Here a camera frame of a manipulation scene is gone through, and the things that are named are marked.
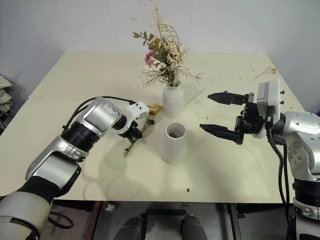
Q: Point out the dried yellow flower bouquet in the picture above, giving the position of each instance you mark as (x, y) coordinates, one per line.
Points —
(150, 122)

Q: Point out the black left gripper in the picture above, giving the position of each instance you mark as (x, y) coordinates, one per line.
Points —
(128, 131)

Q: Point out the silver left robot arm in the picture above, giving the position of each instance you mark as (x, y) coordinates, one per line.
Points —
(97, 117)

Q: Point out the dried pink flower bouquet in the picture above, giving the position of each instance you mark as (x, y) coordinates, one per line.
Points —
(165, 55)

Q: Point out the thin pale dried stem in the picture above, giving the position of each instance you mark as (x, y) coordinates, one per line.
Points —
(197, 95)

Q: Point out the white ceramic vase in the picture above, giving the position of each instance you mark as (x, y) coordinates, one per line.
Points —
(175, 147)
(173, 101)

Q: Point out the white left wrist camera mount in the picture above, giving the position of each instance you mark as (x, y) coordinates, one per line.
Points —
(136, 110)

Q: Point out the dark rounded shape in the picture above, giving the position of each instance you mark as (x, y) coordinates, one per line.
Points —
(131, 228)
(192, 228)

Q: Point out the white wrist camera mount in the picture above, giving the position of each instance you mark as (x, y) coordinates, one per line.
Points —
(136, 110)
(271, 97)

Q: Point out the black metal table frame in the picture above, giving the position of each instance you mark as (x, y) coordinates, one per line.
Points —
(233, 221)

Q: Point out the crumpled pale bags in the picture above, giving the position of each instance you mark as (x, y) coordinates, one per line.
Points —
(5, 100)

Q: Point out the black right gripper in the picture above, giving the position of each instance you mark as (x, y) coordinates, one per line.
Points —
(250, 117)

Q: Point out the small dried yellow sprig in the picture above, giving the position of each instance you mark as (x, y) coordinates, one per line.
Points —
(267, 71)

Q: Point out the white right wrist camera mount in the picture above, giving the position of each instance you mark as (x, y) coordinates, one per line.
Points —
(271, 97)

